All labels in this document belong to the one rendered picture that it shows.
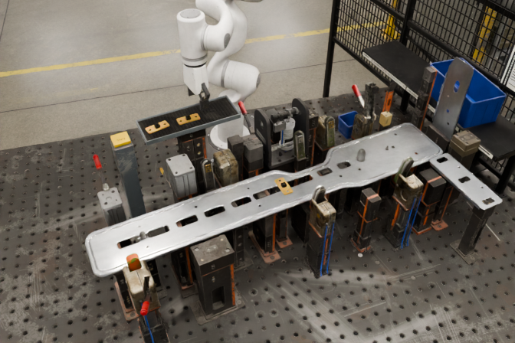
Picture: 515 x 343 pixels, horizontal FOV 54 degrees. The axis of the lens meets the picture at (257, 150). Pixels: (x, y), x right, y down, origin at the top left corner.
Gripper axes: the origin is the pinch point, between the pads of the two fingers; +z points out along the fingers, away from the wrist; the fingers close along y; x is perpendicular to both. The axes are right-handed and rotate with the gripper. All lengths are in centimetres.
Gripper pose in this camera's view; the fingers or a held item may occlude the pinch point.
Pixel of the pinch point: (198, 99)
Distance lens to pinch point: 172.9
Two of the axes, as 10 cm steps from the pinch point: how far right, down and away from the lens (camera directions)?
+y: 5.2, 5.8, -6.3
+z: -0.1, 7.4, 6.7
